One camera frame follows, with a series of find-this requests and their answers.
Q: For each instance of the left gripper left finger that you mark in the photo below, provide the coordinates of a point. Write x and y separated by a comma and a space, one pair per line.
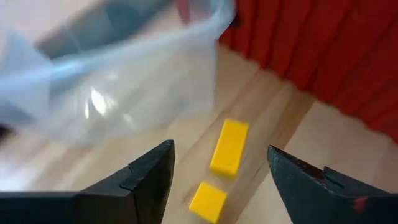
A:
93, 208

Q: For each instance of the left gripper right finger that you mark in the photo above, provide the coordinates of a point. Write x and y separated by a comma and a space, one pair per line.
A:
311, 202

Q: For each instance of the yellow wooden block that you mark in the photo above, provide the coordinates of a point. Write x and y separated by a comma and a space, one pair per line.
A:
230, 149
208, 202

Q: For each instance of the clear plastic container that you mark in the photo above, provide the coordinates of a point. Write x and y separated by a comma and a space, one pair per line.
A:
124, 87

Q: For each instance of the red plastic bin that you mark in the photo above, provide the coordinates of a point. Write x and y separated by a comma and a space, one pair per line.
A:
311, 46

